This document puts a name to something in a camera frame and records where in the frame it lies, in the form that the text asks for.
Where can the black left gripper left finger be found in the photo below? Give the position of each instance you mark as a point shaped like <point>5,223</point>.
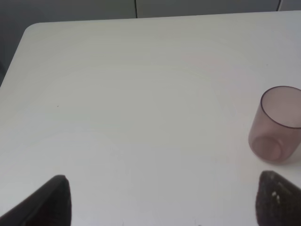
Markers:
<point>50,205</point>

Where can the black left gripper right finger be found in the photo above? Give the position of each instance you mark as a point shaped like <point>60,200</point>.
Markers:
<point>278,201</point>

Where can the pink translucent plastic cup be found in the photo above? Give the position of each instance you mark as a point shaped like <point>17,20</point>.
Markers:
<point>275,133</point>

